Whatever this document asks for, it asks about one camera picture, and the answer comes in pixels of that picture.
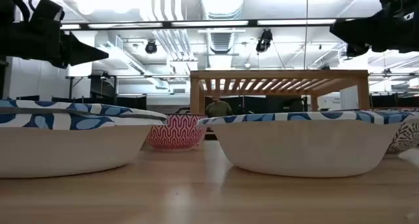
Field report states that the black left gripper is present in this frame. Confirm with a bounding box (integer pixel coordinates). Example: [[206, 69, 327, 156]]
[[0, 18, 109, 69]]

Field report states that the red zigzag ceramic bowl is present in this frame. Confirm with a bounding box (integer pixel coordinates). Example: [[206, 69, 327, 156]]
[[146, 113, 208, 150]]

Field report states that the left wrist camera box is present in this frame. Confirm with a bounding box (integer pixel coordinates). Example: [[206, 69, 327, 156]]
[[30, 0, 65, 24]]

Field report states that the black ceiling light rail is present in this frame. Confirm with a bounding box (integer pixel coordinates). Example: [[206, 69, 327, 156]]
[[60, 18, 356, 31]]

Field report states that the silver ventilation duct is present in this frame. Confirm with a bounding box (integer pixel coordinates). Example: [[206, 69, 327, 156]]
[[198, 0, 246, 54]]

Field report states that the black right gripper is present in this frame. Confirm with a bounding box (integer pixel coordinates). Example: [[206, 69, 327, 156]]
[[329, 1, 419, 58]]

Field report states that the thin hanging cable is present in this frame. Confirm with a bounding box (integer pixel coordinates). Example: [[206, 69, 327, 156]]
[[304, 0, 309, 71]]

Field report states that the black white swirl ceramic bowl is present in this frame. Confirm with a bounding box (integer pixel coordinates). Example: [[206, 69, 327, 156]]
[[356, 107, 419, 155]]

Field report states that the white notice board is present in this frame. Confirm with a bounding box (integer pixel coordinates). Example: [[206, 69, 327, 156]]
[[319, 86, 359, 112]]

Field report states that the person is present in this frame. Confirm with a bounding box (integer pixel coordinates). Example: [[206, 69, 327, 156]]
[[205, 95, 233, 119]]

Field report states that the black hanging spotlight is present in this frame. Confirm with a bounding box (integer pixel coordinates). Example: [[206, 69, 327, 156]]
[[255, 29, 274, 54], [145, 40, 158, 55]]

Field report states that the wooden slatted shelf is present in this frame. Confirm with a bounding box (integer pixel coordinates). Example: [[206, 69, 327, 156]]
[[189, 69, 371, 115]]

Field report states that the black partition panel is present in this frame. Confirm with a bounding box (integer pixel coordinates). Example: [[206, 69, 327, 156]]
[[52, 94, 147, 111], [204, 95, 309, 115]]

